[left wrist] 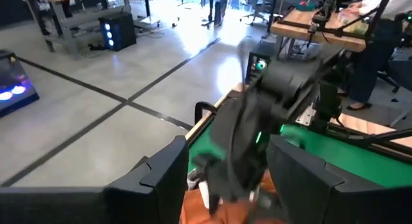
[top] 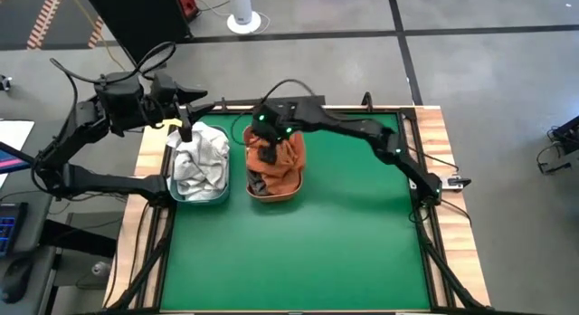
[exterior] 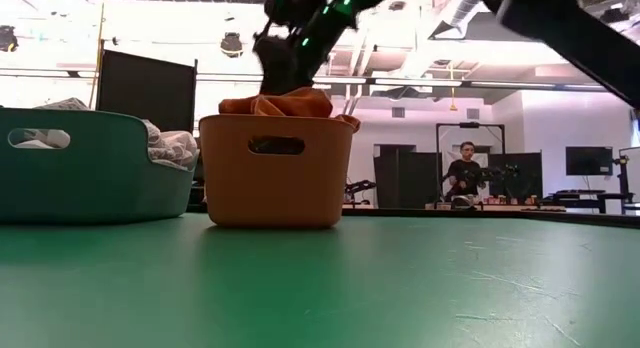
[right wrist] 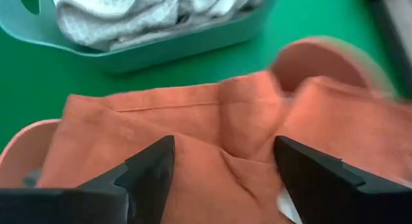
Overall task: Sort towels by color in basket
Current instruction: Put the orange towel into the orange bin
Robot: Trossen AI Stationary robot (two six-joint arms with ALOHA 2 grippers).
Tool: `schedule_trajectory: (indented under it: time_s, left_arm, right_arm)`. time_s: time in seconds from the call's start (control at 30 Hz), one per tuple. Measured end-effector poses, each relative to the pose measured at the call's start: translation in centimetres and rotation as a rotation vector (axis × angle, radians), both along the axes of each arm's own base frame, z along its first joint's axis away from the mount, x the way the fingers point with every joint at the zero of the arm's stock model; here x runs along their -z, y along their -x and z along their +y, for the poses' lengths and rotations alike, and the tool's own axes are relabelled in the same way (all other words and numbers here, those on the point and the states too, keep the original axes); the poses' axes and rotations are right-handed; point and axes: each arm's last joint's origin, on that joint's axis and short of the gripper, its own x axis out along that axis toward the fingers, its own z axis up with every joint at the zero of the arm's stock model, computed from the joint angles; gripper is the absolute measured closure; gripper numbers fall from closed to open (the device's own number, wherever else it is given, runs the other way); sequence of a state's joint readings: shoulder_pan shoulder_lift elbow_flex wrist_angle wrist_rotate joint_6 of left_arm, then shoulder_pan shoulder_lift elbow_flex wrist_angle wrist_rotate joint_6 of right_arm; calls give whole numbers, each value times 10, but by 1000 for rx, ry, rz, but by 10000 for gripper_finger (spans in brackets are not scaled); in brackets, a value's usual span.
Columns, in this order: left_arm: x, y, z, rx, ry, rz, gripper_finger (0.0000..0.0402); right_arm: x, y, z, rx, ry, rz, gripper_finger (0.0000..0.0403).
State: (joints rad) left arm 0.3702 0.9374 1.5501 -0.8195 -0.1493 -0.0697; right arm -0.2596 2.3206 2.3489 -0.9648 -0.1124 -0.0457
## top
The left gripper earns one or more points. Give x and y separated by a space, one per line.
163 91

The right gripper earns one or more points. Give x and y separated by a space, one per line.
273 120

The white cotton towel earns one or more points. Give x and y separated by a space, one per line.
210 143

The orange towel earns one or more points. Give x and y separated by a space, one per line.
285 165

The dark grey waffle towel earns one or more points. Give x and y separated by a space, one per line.
257 184

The cream waffle towel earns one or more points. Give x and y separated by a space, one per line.
208 188

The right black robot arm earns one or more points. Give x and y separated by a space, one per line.
362 127

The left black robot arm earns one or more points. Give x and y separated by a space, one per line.
90 184

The orange plastic basket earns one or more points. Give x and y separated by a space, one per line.
276 198

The green plastic basket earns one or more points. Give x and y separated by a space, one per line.
199 200

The red power strip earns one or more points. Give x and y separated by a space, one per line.
186 0

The black panel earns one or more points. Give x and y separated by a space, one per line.
135 16

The white tower fan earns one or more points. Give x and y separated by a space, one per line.
240 7

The green table mat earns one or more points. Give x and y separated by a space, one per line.
294 251

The white paper sheet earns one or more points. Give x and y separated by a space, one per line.
16 131

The desk monitor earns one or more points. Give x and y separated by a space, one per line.
13 159

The black silver clamp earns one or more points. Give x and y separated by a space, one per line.
456 182

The grey desk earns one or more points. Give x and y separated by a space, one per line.
27 224

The backlit keyboard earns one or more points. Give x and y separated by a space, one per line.
11 229

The black computer mouse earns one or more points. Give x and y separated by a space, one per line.
16 279

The black floor equipment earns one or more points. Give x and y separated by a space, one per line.
567 134

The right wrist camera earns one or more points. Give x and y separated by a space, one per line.
268 153

